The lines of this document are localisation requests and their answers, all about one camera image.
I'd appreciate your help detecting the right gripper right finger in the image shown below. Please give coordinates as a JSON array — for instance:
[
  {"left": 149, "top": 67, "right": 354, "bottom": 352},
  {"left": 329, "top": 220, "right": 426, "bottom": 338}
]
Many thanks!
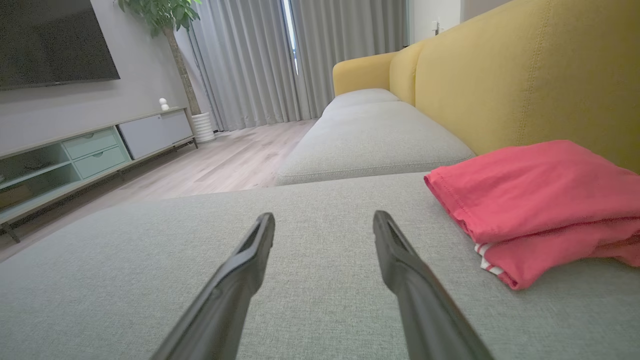
[{"left": 373, "top": 210, "right": 496, "bottom": 360}]

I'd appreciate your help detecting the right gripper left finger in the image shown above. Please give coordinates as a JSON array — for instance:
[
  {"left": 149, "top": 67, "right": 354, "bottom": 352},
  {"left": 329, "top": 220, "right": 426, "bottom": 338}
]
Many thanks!
[{"left": 150, "top": 212, "right": 276, "bottom": 360}]

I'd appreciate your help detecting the large grey sofa seat cushion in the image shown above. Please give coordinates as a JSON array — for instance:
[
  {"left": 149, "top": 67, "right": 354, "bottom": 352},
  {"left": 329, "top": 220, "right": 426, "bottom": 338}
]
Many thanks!
[{"left": 0, "top": 172, "right": 640, "bottom": 360}]

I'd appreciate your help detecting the white ribbed plant pot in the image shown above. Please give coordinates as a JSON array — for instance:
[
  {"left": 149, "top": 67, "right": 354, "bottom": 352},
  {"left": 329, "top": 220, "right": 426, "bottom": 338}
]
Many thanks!
[{"left": 191, "top": 112, "right": 217, "bottom": 145}]

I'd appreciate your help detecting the medium grey sofa seat cushion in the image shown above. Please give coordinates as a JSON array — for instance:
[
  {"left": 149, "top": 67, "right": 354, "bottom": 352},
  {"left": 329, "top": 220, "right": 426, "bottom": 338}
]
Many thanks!
[{"left": 275, "top": 101, "right": 476, "bottom": 187}]

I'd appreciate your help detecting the grey green tv cabinet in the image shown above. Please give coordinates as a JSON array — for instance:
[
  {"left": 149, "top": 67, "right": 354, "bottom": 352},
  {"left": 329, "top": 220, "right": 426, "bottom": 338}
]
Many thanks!
[{"left": 0, "top": 106, "right": 200, "bottom": 245}]

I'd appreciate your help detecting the small grey sofa seat cushion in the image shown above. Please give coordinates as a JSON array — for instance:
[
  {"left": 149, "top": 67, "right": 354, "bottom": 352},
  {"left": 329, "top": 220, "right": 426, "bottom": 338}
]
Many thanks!
[{"left": 322, "top": 88, "right": 401, "bottom": 116}]

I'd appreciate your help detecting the grey pleated curtain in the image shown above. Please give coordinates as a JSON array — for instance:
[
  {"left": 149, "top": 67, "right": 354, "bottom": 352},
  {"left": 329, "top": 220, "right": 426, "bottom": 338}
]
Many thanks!
[
  {"left": 289, "top": 0, "right": 410, "bottom": 121},
  {"left": 188, "top": 0, "right": 304, "bottom": 132}
]

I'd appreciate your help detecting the yellow sofa armrest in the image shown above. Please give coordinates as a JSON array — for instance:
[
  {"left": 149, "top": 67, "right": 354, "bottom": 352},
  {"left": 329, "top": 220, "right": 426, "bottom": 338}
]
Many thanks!
[{"left": 332, "top": 51, "right": 399, "bottom": 97}]

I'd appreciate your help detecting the yellow sofa backrest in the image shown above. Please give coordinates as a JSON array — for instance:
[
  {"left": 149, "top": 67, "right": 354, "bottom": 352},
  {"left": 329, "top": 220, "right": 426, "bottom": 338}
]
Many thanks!
[{"left": 389, "top": 0, "right": 640, "bottom": 175}]

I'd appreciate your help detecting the green potted tree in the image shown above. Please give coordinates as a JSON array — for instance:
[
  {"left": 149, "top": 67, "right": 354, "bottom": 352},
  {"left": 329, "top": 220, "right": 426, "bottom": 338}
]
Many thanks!
[{"left": 116, "top": 0, "right": 204, "bottom": 117}]

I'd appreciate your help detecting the black wall television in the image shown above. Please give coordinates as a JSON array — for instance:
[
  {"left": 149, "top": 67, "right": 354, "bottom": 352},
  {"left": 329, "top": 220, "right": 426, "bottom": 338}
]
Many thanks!
[{"left": 0, "top": 0, "right": 121, "bottom": 92}]

